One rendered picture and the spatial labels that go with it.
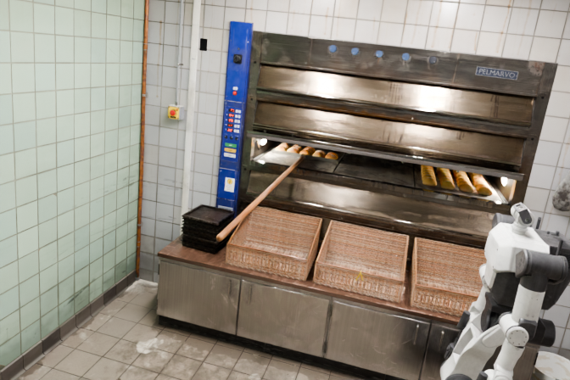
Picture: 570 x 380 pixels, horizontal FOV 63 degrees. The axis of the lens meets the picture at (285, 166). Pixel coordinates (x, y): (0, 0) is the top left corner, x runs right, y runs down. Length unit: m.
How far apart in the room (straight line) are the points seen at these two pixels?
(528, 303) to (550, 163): 1.49
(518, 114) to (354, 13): 1.21
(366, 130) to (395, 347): 1.40
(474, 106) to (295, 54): 1.22
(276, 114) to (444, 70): 1.16
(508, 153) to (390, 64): 0.94
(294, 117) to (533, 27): 1.58
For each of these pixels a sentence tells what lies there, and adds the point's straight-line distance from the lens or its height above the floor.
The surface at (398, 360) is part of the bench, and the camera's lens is 3.18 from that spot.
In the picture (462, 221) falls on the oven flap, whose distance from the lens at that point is 3.36.
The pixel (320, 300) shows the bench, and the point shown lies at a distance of 3.03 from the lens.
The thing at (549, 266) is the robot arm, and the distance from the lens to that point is 1.98.
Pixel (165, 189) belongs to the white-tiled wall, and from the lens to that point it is 3.76.
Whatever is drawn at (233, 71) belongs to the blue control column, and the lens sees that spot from 3.35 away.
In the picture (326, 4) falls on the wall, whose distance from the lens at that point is 3.23.
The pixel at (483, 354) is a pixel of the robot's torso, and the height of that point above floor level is 0.82.
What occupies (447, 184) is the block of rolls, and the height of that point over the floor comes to 1.21.
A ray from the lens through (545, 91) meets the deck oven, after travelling 3.28.
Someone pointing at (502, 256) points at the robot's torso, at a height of 1.29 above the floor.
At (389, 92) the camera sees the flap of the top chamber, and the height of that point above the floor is 1.81.
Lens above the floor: 2.01
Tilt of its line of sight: 14 degrees down
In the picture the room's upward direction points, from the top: 7 degrees clockwise
